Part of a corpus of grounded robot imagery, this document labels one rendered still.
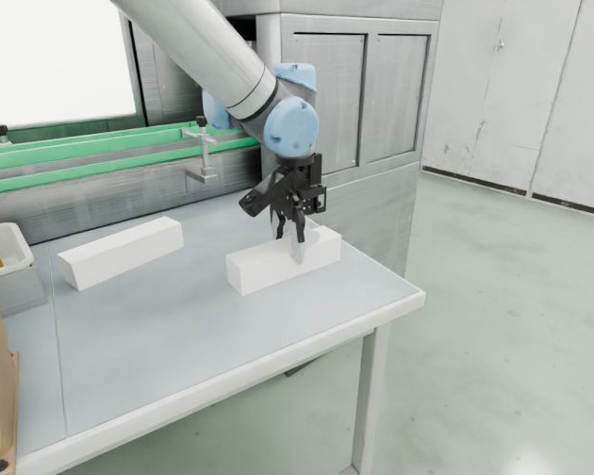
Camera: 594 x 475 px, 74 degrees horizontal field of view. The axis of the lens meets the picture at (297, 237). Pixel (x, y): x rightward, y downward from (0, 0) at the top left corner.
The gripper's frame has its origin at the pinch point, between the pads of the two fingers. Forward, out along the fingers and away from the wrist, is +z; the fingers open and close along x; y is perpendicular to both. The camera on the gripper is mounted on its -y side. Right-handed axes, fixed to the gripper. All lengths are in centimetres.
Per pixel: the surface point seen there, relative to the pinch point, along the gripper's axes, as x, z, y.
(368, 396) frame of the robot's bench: -16.8, 31.9, 10.1
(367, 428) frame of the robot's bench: -17.2, 42.3, 10.6
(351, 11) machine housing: 35, -46, 45
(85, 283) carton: 16.4, 3.0, -35.7
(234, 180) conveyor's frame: 48.4, -0.1, 12.2
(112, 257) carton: 18.1, 0.0, -29.8
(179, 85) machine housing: 70, -27, 6
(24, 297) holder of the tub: 14.7, 1.5, -45.3
